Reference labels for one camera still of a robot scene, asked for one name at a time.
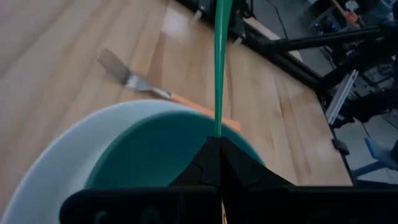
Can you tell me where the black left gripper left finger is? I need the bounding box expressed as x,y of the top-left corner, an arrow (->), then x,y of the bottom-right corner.
169,136 -> 223,188

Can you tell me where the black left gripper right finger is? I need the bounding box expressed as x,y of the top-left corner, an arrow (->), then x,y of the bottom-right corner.
221,136 -> 294,188

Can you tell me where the green bowl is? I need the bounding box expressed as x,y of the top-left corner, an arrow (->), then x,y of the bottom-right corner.
84,110 -> 266,191

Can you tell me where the gold spoon green handle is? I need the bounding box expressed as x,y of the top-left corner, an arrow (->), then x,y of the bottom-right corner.
213,0 -> 234,138

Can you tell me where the black table clamp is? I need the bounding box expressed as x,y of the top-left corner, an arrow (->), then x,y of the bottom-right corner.
331,138 -> 351,156

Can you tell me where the silver clamp bar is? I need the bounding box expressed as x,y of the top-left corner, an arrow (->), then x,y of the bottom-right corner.
324,69 -> 359,126

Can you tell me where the white plate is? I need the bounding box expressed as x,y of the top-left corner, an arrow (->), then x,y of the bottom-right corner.
0,99 -> 219,224

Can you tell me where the silver fork orange handle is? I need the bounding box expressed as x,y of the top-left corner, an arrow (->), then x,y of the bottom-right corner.
96,47 -> 242,133

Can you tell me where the black metal table frame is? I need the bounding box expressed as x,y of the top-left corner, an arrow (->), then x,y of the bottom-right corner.
175,0 -> 398,125

